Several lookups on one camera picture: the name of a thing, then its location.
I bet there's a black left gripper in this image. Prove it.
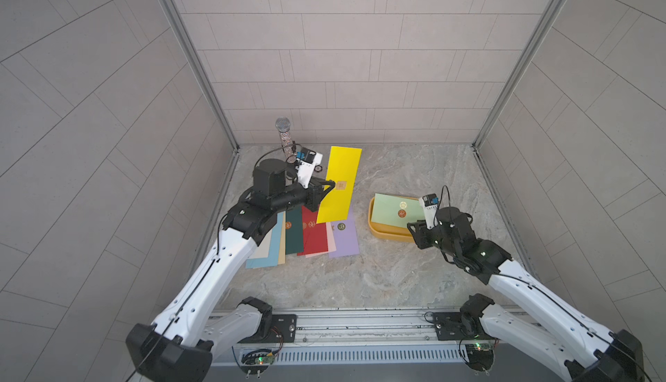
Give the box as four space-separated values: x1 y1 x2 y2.
267 176 335 214

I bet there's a light green envelope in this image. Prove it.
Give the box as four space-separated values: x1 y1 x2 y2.
370 193 425 228

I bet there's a yellow envelope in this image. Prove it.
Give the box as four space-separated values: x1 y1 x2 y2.
317 146 362 224

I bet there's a red envelope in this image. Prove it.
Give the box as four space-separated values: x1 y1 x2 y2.
298 207 329 257

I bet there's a pink envelope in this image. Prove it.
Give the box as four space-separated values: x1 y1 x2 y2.
305 223 336 257

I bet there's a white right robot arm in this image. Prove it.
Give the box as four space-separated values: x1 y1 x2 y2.
407 194 649 381

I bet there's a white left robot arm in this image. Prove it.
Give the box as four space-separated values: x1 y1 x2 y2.
126 151 335 381

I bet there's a yellow plastic storage box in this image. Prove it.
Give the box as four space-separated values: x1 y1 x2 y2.
368 198 414 243

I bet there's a dark green envelope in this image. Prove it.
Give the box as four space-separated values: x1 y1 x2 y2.
285 207 305 255

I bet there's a lavender purple envelope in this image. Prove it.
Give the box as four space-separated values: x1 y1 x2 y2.
329 209 360 258

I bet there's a beige tan envelope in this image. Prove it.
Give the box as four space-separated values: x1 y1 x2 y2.
279 212 286 265

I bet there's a rhinestone microphone on black stand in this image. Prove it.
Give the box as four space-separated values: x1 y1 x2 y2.
275 117 297 164

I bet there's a cream white envelope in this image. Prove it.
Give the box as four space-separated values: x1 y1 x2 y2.
253 229 273 259

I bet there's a light blue envelope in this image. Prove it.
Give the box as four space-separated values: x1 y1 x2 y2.
246 212 285 269

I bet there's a right green circuit board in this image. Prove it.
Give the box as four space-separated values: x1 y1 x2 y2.
461 341 495 373

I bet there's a green circuit board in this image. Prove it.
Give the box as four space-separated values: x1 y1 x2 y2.
240 348 279 370
461 341 495 373

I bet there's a left green circuit board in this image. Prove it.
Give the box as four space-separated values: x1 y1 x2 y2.
240 348 279 370

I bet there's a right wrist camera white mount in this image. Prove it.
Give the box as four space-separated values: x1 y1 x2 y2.
419 193 440 229

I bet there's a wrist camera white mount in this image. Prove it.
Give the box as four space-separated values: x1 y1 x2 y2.
419 193 440 229
295 148 324 189

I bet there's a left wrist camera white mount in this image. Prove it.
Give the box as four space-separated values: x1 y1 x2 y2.
295 148 324 189

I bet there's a black left camera cable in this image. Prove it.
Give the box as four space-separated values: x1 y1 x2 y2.
253 142 300 167

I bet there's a metal base rail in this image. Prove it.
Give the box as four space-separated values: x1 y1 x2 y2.
213 309 501 368

